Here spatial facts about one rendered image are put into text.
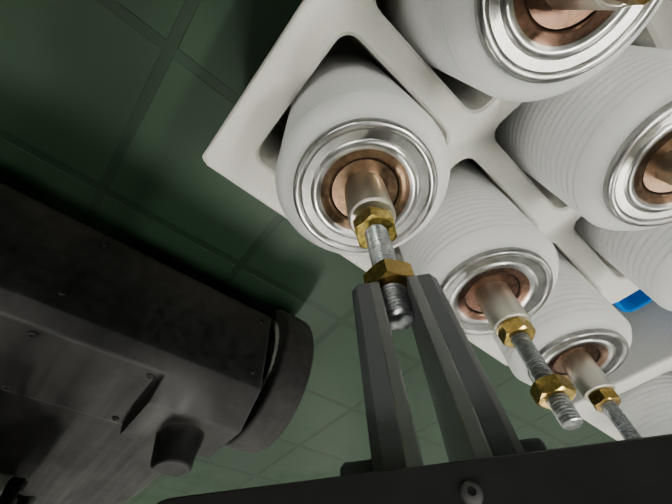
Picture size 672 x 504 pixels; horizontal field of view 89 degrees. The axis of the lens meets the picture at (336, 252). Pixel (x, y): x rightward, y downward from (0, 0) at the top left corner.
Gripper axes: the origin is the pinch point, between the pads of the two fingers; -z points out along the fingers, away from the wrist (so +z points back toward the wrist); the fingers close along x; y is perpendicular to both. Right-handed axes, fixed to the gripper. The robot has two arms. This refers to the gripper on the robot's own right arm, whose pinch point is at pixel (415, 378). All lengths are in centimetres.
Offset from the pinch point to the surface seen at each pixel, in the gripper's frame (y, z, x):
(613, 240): 10.7, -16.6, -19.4
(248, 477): 91, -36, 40
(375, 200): -1.0, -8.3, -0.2
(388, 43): -5.8, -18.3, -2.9
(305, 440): 75, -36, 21
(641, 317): 31, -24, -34
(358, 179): -1.1, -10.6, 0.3
